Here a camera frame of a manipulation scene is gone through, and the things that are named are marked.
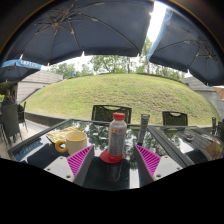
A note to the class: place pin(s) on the blue umbrella with white print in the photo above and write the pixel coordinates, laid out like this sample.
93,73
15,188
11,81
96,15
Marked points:
20,68

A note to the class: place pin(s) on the tan patio umbrella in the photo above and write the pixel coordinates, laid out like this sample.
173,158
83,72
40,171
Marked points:
220,92

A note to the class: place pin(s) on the dark blue patio umbrella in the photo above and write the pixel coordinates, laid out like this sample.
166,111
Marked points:
83,26
193,46

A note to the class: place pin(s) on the group of dark patio chairs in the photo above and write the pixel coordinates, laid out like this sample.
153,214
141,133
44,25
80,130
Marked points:
219,128

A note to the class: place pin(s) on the yellow foil packet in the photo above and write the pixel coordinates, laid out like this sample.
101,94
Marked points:
58,135

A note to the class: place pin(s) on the small round ashtray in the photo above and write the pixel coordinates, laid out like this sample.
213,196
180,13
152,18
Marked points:
189,135

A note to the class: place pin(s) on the black mesh patio chair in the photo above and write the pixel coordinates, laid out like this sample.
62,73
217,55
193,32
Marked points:
175,119
103,115

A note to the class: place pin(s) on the red-capped clear drink bottle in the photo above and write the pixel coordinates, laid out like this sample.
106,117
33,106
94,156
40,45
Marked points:
117,138

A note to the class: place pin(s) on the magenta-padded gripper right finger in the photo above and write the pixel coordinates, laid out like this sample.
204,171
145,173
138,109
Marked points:
150,160

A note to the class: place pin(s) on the grey squeeze tube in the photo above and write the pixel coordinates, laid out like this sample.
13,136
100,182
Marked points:
143,130

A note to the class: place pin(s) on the group of dark wicker chairs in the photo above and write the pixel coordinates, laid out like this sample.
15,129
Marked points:
11,121

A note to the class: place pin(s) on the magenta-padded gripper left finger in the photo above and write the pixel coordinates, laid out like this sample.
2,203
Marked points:
80,160

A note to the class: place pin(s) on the flat round red coaster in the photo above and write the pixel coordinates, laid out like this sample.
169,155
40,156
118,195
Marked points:
105,157

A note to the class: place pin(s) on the person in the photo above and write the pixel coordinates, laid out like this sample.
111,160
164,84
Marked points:
7,100

